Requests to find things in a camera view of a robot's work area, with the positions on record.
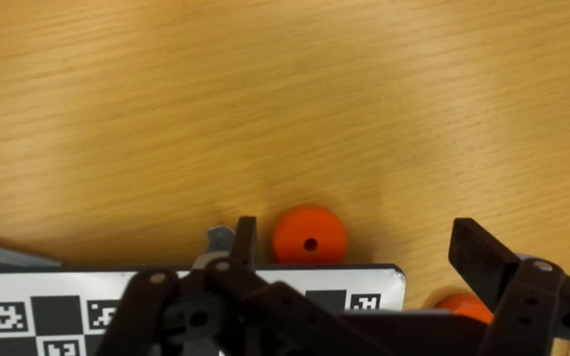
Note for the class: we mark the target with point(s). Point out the black white calibration checkerboard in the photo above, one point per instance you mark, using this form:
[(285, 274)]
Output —
[(34, 308)]

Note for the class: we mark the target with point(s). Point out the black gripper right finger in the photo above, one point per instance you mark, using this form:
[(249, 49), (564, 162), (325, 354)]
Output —
[(528, 308)]

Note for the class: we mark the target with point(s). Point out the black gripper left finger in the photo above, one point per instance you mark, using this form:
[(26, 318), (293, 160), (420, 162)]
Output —
[(152, 308)]

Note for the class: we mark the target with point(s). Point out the gray clip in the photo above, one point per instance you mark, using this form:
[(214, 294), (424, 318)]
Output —
[(218, 237)]

